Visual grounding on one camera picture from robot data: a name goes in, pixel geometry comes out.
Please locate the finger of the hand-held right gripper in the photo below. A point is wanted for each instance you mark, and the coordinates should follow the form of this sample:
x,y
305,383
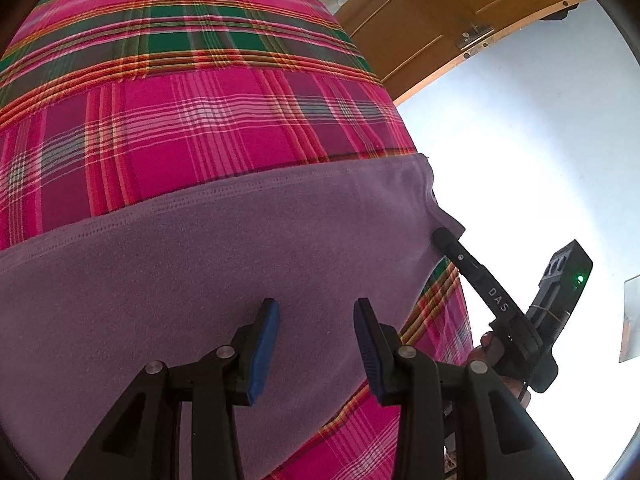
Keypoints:
x,y
475,272

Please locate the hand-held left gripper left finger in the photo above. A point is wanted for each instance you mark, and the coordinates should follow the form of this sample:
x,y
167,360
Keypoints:
x,y
265,352

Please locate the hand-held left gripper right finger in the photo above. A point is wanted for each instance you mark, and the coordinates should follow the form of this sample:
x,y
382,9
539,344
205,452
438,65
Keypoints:
x,y
369,352

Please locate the purple fleece pants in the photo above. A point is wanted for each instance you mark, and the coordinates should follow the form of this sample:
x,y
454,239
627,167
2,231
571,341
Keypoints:
x,y
200,270

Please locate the person's right hand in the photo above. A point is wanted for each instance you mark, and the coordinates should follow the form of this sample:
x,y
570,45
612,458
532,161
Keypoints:
x,y
489,346

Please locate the grey rectangular panel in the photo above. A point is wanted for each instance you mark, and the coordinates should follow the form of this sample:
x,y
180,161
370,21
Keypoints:
x,y
631,320

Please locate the metal door lock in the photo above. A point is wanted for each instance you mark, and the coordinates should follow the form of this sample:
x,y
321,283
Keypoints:
x,y
475,37

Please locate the pink green plaid bed sheet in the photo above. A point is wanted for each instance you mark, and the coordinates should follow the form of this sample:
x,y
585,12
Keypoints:
x,y
200,110

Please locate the wooden door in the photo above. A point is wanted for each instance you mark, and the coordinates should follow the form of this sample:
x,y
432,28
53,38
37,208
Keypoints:
x,y
425,10

